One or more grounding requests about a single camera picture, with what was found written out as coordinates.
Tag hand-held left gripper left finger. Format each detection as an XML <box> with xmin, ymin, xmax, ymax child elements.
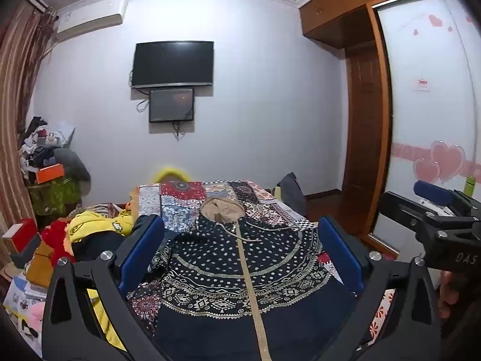
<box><xmin>41</xmin><ymin>214</ymin><xmax>166</xmax><ymax>361</ymax></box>

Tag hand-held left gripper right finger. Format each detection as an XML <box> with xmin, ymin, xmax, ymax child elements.
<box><xmin>317</xmin><ymin>216</ymin><xmax>446</xmax><ymax>361</ymax></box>

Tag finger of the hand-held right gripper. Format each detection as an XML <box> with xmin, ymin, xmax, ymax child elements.
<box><xmin>413</xmin><ymin>180</ymin><xmax>481</xmax><ymax>213</ymax></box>
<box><xmin>378</xmin><ymin>192</ymin><xmax>472</xmax><ymax>230</ymax></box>

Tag navy patterned hoodie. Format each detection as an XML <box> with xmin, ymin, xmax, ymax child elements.
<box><xmin>146</xmin><ymin>196</ymin><xmax>357</xmax><ymax>361</ymax></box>

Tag pile of clothes and boxes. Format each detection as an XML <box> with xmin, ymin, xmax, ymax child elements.
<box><xmin>19</xmin><ymin>116</ymin><xmax>76</xmax><ymax>181</ymax></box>

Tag person's right hand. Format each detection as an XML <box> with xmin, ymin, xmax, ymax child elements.
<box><xmin>438</xmin><ymin>270</ymin><xmax>461</xmax><ymax>320</ymax></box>

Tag yellow printed garment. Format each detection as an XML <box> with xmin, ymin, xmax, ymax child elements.
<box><xmin>68</xmin><ymin>208</ymin><xmax>136</xmax><ymax>352</ymax></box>

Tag patchwork printed bedspread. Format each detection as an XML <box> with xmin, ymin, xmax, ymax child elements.
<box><xmin>126</xmin><ymin>180</ymin><xmax>397</xmax><ymax>350</ymax></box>

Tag yellow round chair back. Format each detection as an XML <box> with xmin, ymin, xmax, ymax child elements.
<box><xmin>152</xmin><ymin>165</ymin><xmax>190</xmax><ymax>184</ymax></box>

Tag dark grey jacket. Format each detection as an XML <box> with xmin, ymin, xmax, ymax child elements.
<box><xmin>276</xmin><ymin>172</ymin><xmax>309</xmax><ymax>217</ymax></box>

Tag red fluffy cloth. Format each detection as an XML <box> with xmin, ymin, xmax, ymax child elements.
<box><xmin>41</xmin><ymin>220</ymin><xmax>76</xmax><ymax>266</ymax></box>

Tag brown wooden door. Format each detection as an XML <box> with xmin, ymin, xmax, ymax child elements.
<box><xmin>341</xmin><ymin>45</ymin><xmax>380</xmax><ymax>196</ymax></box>

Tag white heart-print sliding door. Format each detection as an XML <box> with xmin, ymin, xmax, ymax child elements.
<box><xmin>370</xmin><ymin>0</ymin><xmax>481</xmax><ymax>249</ymax></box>

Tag green patterned bag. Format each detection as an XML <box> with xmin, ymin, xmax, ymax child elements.
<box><xmin>29</xmin><ymin>178</ymin><xmax>81</xmax><ymax>217</ymax></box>

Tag grey plush cloth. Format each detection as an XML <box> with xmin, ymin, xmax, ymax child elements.
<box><xmin>53</xmin><ymin>147</ymin><xmax>91</xmax><ymax>183</ymax></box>

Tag orange box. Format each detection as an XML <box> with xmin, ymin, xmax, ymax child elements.
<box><xmin>37</xmin><ymin>163</ymin><xmax>65</xmax><ymax>184</ymax></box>

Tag red and white box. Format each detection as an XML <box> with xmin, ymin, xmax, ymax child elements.
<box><xmin>2</xmin><ymin>218</ymin><xmax>38</xmax><ymax>256</ymax></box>

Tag striped brown curtain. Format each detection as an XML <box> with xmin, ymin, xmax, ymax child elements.
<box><xmin>0</xmin><ymin>0</ymin><xmax>57</xmax><ymax>271</ymax></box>

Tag wooden wardrobe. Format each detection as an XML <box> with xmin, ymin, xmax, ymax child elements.
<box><xmin>299</xmin><ymin>0</ymin><xmax>457</xmax><ymax>256</ymax></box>

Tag white air conditioner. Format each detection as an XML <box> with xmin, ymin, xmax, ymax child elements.
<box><xmin>56</xmin><ymin>0</ymin><xmax>128</xmax><ymax>42</ymax></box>

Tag small black wall monitor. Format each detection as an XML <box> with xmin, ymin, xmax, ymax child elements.
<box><xmin>149</xmin><ymin>88</ymin><xmax>195</xmax><ymax>123</ymax></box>

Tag wall-mounted black television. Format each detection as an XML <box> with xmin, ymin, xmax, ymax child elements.
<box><xmin>131</xmin><ymin>41</ymin><xmax>215</xmax><ymax>90</ymax></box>

